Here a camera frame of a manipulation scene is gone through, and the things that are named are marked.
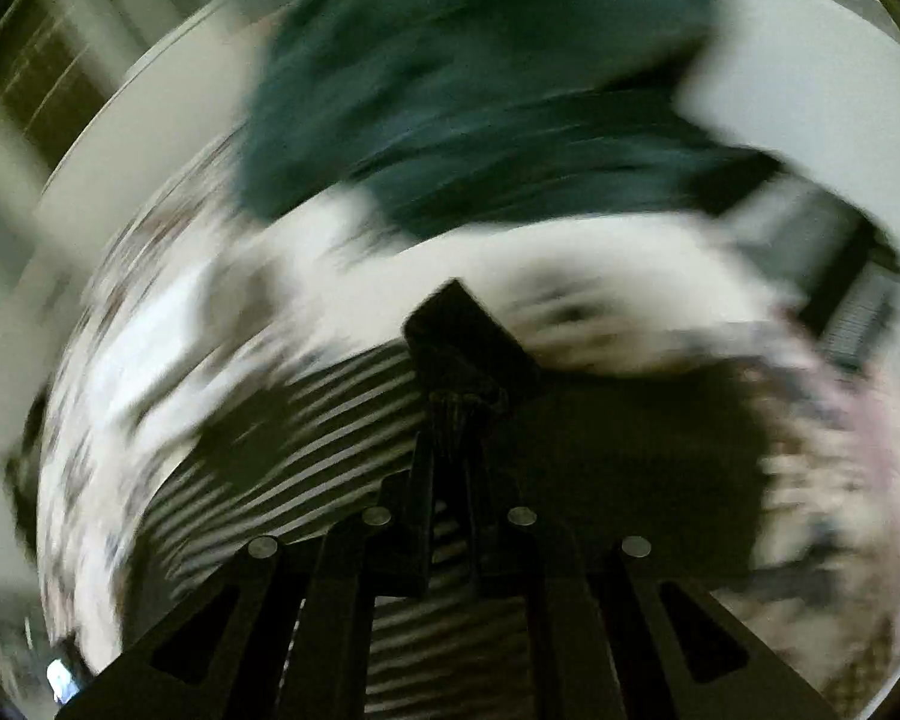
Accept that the white bed headboard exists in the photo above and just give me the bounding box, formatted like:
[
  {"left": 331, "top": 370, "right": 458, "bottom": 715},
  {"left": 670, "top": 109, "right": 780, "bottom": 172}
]
[{"left": 681, "top": 0, "right": 900, "bottom": 238}]

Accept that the dark striped sweater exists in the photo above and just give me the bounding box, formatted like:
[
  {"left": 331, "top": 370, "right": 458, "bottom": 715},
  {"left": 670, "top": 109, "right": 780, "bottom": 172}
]
[{"left": 121, "top": 344, "right": 769, "bottom": 718}]

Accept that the floral bed blanket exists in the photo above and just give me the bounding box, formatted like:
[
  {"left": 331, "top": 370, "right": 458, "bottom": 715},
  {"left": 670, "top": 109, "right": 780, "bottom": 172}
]
[{"left": 35, "top": 138, "right": 900, "bottom": 717}]

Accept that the folded black grey striped garment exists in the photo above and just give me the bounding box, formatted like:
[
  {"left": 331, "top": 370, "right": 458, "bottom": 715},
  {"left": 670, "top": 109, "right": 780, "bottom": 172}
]
[{"left": 725, "top": 176, "right": 900, "bottom": 374}]

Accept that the dark green plush blanket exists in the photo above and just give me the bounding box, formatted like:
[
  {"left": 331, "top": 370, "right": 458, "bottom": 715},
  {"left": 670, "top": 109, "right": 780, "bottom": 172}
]
[{"left": 238, "top": 0, "right": 781, "bottom": 239}]

